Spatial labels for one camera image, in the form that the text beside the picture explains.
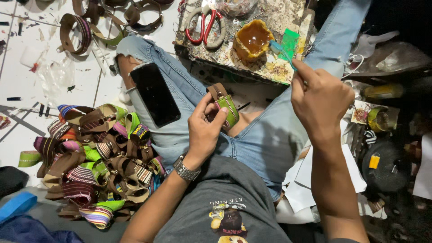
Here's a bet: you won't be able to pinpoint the person's right hand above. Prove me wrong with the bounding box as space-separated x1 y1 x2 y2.
290 59 356 142

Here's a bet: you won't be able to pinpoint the person's left hand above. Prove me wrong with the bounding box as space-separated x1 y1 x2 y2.
184 92 229 170

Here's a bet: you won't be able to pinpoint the teal toothbrush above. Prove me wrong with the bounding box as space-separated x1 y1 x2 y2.
269 40 298 72

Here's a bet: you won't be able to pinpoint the green striped woven strap piece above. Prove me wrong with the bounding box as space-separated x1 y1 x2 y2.
207 83 240 129

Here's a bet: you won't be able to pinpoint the green plastic scraper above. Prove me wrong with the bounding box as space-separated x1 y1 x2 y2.
278 28 300 61

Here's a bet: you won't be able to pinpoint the yellow bowl of brown glue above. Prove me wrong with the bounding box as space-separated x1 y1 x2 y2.
233 19 275 61

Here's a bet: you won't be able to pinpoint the glue stained wooden board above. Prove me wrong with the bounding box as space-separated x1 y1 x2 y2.
174 0 316 86

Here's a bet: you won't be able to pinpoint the heap of clutter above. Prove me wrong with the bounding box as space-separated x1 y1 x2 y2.
341 0 432 243

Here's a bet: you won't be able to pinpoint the clear plastic bag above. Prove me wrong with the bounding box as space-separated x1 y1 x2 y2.
215 0 259 17

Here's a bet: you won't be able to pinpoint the white paper sheets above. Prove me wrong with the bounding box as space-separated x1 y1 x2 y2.
276 118 388 225

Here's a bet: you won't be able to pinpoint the black round container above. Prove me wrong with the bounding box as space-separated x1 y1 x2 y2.
362 141 409 193

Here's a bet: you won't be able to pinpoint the silver metal wristwatch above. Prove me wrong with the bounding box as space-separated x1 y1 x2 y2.
172 152 202 182

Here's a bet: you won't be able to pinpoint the black smartphone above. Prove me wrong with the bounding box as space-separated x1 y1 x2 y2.
130 63 181 128

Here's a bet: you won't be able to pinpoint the crumpled clear plastic wrap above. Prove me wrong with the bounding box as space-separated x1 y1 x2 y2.
36 57 76 107

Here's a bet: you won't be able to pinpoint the black bag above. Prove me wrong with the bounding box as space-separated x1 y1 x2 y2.
0 166 30 200

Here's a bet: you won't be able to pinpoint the blue cloth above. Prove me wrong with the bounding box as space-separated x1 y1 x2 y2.
0 192 85 243

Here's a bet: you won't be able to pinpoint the red handled scissors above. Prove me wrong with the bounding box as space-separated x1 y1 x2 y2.
184 5 227 50

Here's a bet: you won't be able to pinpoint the group of brown strap loops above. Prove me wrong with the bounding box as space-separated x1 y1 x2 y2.
57 0 174 55

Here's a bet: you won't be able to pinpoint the pile of woven strap pieces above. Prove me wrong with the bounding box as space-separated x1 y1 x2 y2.
34 103 166 230

